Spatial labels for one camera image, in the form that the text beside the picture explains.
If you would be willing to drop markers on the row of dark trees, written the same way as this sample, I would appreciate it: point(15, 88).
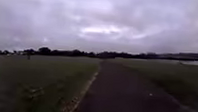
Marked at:
point(87, 53)

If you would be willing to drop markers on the dark asphalt path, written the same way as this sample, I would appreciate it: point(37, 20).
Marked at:
point(124, 94)

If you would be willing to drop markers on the pale path edge strip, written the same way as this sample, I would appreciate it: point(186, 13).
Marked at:
point(79, 97)

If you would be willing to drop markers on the grass field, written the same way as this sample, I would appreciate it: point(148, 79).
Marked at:
point(179, 77)
point(28, 80)

